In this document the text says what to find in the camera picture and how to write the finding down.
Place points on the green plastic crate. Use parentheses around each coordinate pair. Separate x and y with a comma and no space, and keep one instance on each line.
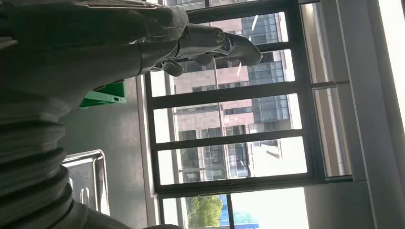
(104,94)

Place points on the brick building outside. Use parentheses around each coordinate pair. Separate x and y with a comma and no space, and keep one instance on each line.
(205,120)

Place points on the dark framed window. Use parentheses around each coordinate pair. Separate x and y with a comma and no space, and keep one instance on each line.
(227,94)

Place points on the green tree outside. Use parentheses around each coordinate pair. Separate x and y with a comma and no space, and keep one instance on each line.
(204,211)

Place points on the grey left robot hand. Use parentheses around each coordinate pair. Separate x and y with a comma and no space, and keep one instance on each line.
(95,47)

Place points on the white scale with steel tray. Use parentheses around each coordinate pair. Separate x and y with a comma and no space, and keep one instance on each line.
(85,177)

